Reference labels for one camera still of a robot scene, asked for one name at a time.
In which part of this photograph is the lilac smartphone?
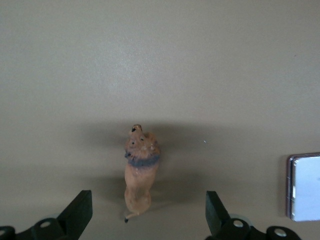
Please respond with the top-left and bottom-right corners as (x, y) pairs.
(285, 152), (320, 223)

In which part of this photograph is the small brown lion statue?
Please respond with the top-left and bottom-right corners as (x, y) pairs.
(123, 123), (162, 224)

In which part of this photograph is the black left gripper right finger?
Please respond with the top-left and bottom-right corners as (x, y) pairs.
(205, 190), (301, 240)

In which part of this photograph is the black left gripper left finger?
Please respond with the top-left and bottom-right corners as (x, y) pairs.
(0, 189), (93, 240)

